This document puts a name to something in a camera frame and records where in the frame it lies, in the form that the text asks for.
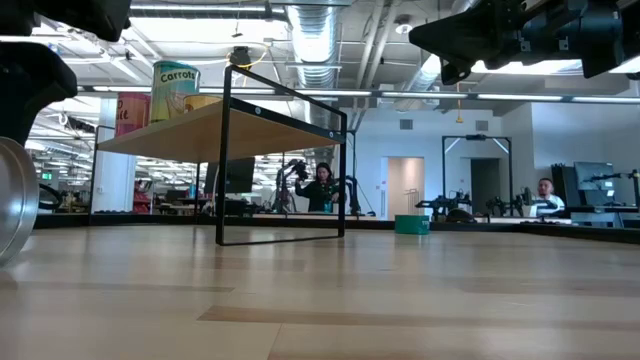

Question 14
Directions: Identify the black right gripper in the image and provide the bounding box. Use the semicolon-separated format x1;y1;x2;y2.
408;0;626;86

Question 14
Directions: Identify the short teal tin can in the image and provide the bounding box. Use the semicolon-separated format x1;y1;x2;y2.
394;214;431;236

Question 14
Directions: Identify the silver ventilation duct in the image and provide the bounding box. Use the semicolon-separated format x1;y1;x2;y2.
285;3;347;90

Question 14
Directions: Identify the ceiling light strip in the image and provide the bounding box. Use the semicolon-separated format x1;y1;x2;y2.
476;92;565;102
571;95;640;105

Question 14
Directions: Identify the person standing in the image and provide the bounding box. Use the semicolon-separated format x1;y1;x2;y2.
293;161;342;214

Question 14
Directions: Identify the black gantry frame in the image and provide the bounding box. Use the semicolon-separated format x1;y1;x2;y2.
440;133;513;217

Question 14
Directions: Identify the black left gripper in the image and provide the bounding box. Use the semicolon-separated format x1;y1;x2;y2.
0;0;133;147

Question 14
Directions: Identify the pink label tin can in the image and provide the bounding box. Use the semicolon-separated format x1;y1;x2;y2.
114;92;152;138

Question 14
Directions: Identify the beige door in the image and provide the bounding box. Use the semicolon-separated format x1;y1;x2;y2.
387;157;426;217

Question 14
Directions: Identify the person seated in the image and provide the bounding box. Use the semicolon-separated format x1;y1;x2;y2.
528;177;567;219

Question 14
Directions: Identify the Carrots label tin can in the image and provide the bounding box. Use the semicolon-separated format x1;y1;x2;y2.
150;60;202;124

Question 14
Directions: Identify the dark computer monitor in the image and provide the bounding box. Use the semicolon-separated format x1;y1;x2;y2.
203;157;257;195

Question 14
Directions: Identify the black overhead camera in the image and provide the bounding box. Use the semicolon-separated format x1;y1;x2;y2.
228;45;253;68

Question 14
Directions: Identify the grey computer monitor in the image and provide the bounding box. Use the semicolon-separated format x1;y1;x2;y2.
573;160;616;192

